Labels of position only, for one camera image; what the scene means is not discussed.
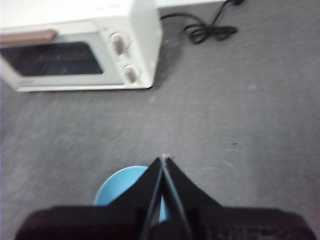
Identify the white toaster oven body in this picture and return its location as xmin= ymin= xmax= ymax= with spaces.
xmin=0 ymin=0 xmax=162 ymax=93

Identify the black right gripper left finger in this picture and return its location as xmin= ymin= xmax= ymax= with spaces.
xmin=14 ymin=156 xmax=165 ymax=240

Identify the glass oven door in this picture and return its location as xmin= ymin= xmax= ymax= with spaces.
xmin=0 ymin=21 xmax=127 ymax=92

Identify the round oven timer knob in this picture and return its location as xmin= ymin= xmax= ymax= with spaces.
xmin=121 ymin=63 xmax=142 ymax=84

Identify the round oven temperature knob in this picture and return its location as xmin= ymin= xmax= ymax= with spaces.
xmin=109 ymin=31 xmax=132 ymax=55

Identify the blue ribbed bowl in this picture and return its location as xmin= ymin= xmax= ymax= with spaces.
xmin=93 ymin=164 xmax=167 ymax=223

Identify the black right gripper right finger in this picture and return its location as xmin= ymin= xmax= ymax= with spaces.
xmin=163 ymin=157 xmax=316 ymax=240

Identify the beige oven door handle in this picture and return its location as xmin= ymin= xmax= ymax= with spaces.
xmin=0 ymin=29 xmax=56 ymax=46

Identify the black oven power cable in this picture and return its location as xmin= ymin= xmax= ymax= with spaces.
xmin=159 ymin=0 xmax=238 ymax=45

